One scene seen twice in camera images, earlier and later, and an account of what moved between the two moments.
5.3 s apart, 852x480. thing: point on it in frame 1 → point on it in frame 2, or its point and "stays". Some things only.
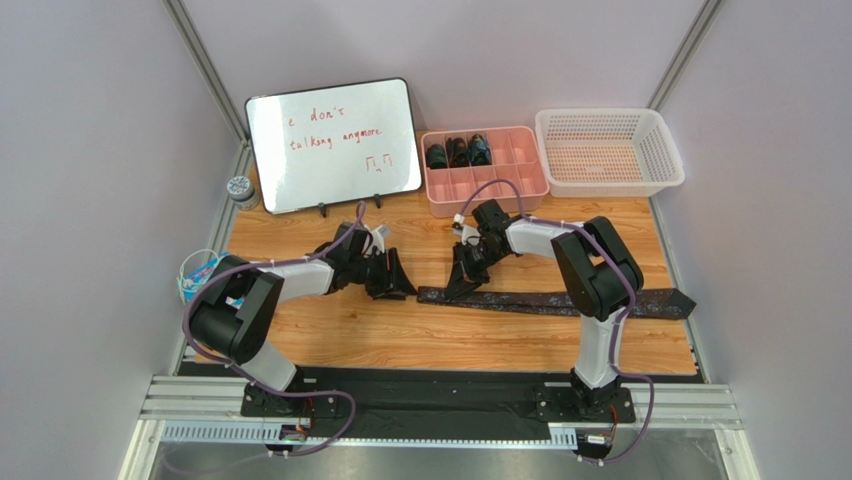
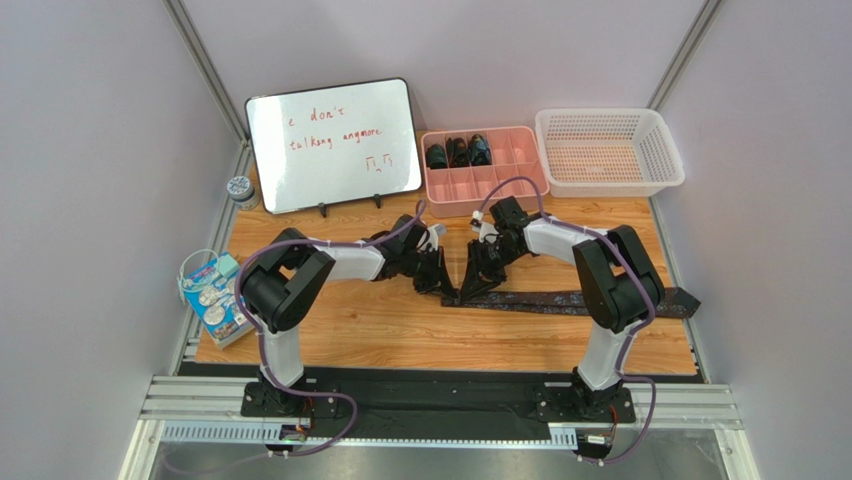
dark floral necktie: (654, 304) stays
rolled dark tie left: (436, 157) stays
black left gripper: (383, 275) → (430, 272)
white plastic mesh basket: (607, 152) stays
